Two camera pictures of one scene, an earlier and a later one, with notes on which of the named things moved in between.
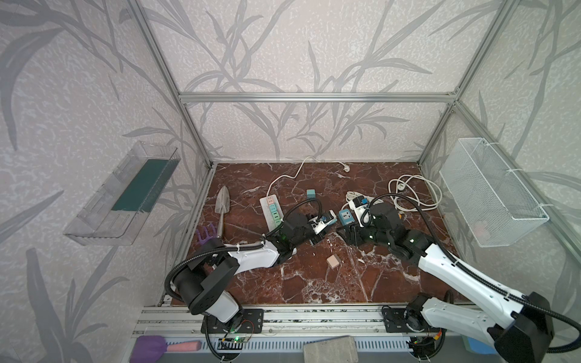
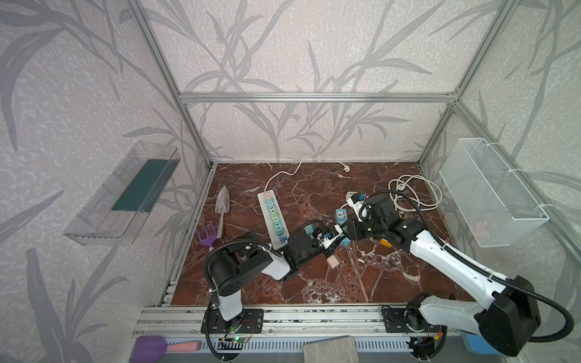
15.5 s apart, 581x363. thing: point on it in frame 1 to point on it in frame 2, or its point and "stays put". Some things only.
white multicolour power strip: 272,212 stays put
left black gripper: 317,239 to 331,252
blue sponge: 480,347 stays put
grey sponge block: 337,349 stays put
